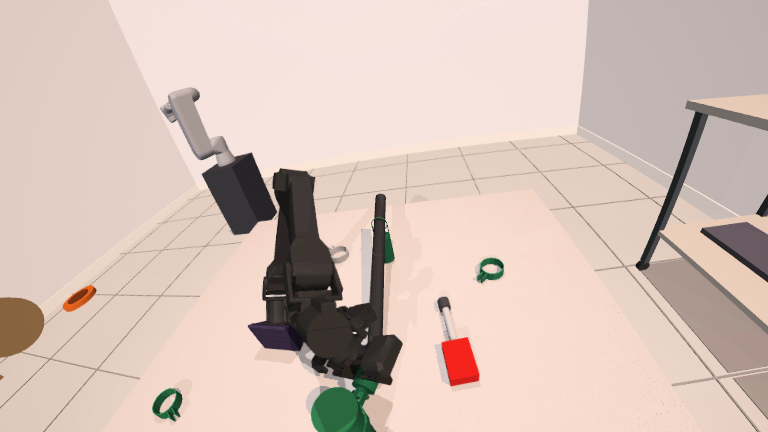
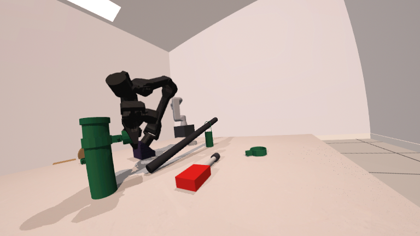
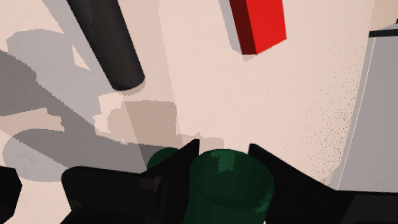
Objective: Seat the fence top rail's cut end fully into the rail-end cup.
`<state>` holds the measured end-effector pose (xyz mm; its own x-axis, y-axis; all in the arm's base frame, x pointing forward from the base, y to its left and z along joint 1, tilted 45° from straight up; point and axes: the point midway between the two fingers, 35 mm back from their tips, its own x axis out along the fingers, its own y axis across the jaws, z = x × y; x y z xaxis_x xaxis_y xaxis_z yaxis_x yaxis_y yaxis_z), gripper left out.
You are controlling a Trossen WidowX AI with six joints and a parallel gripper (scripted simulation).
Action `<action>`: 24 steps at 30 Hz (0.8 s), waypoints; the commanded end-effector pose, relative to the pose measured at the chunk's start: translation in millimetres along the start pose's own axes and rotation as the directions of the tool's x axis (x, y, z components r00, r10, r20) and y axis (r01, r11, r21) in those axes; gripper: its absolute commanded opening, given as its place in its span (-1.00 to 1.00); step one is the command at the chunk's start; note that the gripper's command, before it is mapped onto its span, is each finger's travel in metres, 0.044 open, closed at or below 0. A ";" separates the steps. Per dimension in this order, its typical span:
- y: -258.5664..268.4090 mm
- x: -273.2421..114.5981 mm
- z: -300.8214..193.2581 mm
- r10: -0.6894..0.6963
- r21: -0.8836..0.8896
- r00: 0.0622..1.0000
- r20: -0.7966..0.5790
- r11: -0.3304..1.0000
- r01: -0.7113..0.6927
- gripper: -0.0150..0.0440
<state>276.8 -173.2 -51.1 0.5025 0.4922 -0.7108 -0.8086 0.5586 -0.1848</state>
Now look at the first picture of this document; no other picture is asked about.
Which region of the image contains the green post with cap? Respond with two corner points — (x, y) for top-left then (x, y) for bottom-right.
(311, 387), (365, 432)

